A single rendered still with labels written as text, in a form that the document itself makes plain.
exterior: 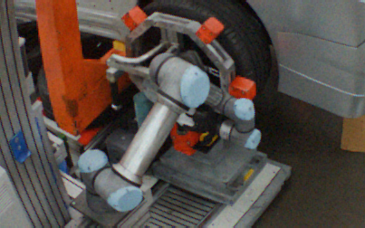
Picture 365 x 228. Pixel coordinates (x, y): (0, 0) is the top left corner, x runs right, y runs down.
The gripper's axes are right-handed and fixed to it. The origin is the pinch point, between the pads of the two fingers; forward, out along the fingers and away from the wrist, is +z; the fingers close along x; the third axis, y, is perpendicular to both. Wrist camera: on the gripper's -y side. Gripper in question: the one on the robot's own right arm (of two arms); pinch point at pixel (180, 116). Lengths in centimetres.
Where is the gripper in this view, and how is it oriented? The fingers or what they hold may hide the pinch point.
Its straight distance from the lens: 257.7
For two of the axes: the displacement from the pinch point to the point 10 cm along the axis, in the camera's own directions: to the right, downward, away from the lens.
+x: -5.7, 5.6, -6.0
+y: -0.9, -7.7, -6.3
